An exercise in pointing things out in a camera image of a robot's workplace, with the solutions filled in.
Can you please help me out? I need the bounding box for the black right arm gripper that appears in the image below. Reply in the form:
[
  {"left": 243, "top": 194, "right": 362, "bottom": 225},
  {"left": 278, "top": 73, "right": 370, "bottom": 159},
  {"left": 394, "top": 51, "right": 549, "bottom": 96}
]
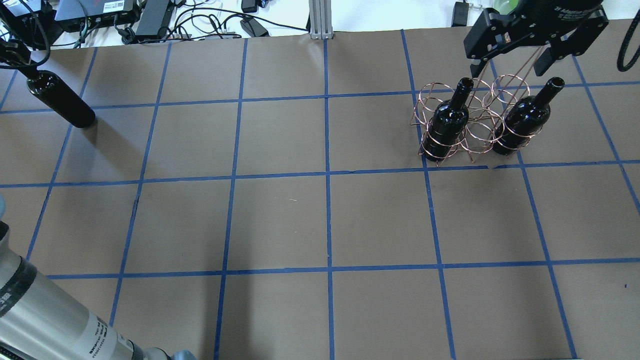
[{"left": 463, "top": 0, "right": 610, "bottom": 77}]

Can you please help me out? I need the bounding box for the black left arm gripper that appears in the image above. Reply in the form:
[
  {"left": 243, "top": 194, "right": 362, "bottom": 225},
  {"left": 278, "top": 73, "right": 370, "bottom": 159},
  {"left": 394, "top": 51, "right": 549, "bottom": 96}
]
[{"left": 0, "top": 39, "right": 41, "bottom": 80}]

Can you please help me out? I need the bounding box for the dark glass wine bottle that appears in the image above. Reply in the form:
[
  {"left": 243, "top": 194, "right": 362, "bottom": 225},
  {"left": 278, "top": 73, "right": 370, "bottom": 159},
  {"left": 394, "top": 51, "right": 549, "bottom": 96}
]
[{"left": 26, "top": 70, "right": 96, "bottom": 129}]

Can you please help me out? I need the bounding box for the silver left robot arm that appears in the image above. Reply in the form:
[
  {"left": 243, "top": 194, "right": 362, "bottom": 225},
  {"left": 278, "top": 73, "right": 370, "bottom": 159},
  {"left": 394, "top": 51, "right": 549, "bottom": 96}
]
[{"left": 0, "top": 39, "right": 195, "bottom": 360}]

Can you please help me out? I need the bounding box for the wine bottle in basket right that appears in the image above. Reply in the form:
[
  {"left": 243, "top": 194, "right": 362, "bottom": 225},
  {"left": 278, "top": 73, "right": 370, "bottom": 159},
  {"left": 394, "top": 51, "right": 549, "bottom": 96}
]
[{"left": 492, "top": 76, "right": 565, "bottom": 157}]

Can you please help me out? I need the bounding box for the wine bottle in basket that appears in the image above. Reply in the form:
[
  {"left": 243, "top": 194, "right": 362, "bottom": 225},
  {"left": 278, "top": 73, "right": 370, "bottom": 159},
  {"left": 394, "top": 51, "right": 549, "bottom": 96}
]
[
  {"left": 421, "top": 77, "right": 474, "bottom": 162},
  {"left": 492, "top": 76, "right": 565, "bottom": 157}
]

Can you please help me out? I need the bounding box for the wine bottle in basket left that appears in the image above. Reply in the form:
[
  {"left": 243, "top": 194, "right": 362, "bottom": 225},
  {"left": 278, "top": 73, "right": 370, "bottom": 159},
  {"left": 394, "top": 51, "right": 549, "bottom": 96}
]
[{"left": 421, "top": 77, "right": 474, "bottom": 162}]

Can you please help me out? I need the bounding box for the black power adapter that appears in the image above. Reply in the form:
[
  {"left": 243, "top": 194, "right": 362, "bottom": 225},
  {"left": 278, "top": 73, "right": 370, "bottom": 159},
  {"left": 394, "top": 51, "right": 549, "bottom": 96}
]
[{"left": 134, "top": 0, "right": 175, "bottom": 43}]

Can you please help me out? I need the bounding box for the copper wire wine basket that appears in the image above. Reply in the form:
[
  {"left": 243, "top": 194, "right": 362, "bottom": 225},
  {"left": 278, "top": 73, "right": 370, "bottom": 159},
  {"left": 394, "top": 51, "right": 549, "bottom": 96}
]
[{"left": 411, "top": 47, "right": 543, "bottom": 167}]

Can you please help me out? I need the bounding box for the aluminium frame post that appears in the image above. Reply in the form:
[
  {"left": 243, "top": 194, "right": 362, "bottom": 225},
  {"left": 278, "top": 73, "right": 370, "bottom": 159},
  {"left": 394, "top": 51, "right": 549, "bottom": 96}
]
[{"left": 308, "top": 0, "right": 334, "bottom": 40}]

